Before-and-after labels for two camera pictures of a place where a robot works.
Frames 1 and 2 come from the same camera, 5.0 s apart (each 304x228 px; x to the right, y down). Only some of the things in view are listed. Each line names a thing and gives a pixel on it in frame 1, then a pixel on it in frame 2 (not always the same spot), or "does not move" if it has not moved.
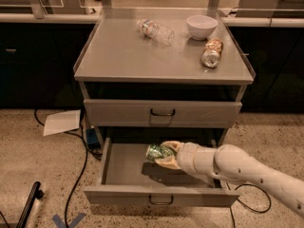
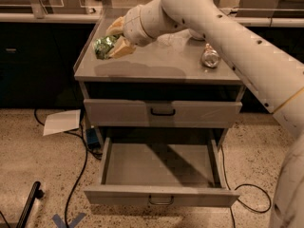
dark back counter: (40, 52) does not move
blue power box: (92, 139) does not move
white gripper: (186, 158) → (134, 28)
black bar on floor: (35, 193) does not move
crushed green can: (156, 151) → (104, 45)
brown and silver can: (212, 52) does not move
